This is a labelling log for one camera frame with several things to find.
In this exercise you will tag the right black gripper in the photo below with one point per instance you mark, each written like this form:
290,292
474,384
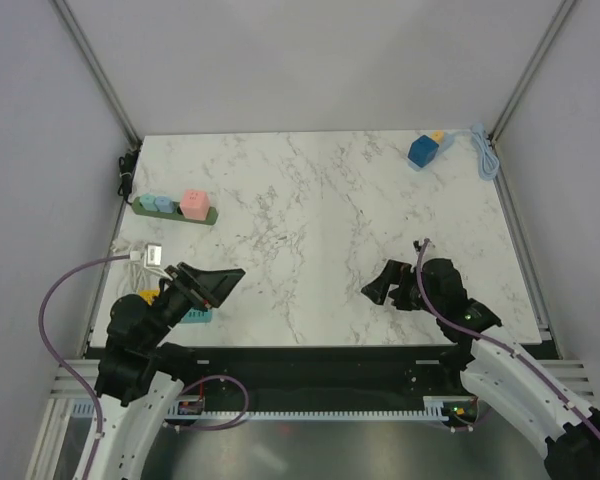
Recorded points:
393,273

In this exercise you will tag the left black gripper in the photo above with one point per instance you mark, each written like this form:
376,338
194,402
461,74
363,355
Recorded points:
204,288

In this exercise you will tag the teal USB power strip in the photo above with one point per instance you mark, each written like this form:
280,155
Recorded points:
195,316

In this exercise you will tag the yellow cube plug adapter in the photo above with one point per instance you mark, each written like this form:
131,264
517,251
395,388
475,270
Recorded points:
149,296

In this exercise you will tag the green power strip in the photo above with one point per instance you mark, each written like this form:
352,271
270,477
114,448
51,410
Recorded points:
176,215

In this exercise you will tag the pink cube plug adapter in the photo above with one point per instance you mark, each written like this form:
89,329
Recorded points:
195,204

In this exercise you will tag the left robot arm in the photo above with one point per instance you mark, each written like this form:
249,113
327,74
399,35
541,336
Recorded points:
140,376

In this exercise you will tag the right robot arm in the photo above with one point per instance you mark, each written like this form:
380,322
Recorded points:
562,427

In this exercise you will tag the light blue plug adapter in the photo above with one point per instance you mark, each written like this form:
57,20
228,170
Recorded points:
164,204

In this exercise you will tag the teal plug adapter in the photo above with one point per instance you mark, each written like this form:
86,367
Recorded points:
147,202

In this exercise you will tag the small yellow plug adapter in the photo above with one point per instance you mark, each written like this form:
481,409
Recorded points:
437,136

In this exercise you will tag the dark blue cube adapter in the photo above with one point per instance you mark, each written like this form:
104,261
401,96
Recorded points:
422,151

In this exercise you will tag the light blue power strip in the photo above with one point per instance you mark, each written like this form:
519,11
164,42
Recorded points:
443,146

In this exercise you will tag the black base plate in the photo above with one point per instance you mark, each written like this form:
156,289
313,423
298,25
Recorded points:
321,379

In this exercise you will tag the white slotted cable duct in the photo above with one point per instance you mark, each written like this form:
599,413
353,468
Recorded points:
190,408

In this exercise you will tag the left aluminium frame post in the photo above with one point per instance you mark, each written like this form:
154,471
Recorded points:
77,35

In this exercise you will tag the aluminium frame post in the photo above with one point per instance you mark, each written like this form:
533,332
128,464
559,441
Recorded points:
77,35
559,19

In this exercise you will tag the right aluminium frame post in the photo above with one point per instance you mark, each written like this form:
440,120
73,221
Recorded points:
559,19

